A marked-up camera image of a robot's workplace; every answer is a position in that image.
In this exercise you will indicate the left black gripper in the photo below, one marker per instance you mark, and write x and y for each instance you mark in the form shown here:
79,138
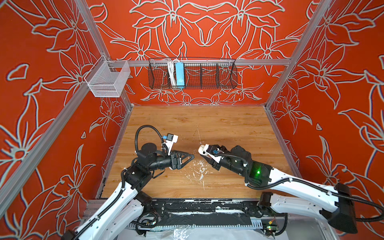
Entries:
175,159

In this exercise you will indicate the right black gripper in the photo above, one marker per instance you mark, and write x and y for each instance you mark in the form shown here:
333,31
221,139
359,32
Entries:
215,164

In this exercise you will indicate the white earbud charging case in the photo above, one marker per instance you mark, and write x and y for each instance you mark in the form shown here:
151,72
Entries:
203,150

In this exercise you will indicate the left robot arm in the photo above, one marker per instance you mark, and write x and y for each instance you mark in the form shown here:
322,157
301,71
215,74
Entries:
129,204

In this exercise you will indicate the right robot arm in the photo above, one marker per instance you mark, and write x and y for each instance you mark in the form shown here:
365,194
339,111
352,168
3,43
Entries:
287,194

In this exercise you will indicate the blue box in basket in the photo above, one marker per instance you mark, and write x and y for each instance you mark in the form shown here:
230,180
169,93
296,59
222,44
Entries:
180,75

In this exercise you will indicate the small green circuit board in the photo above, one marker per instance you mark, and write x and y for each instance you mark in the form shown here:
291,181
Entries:
270,229

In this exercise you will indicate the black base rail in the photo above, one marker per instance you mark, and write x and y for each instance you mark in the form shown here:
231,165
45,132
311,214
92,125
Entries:
216,213

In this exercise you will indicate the black wire wall basket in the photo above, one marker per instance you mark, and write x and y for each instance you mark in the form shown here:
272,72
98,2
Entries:
200,73

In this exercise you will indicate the clear plastic wall bin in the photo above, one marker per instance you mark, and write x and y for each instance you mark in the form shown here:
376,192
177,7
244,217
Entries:
107,79

